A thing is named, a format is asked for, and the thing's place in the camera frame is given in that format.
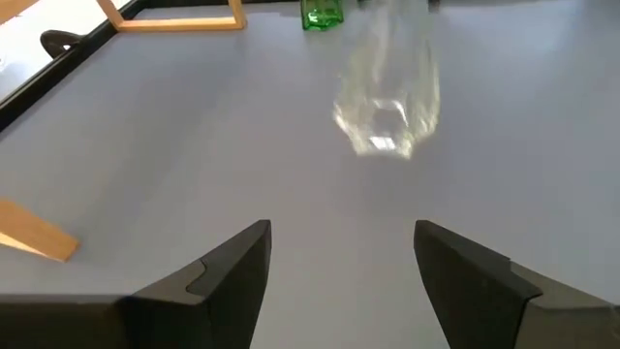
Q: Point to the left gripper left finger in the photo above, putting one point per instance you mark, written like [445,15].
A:
[218,300]

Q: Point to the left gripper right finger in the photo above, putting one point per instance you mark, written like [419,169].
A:
[474,300]

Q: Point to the green patterned glass vase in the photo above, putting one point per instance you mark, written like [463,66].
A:
[322,14]

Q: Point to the black curved clip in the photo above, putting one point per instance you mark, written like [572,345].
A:
[60,41]

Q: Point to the black table frame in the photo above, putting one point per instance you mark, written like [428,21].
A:
[48,79]

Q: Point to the tall clear glass carafe vase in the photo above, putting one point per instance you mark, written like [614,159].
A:
[387,97]

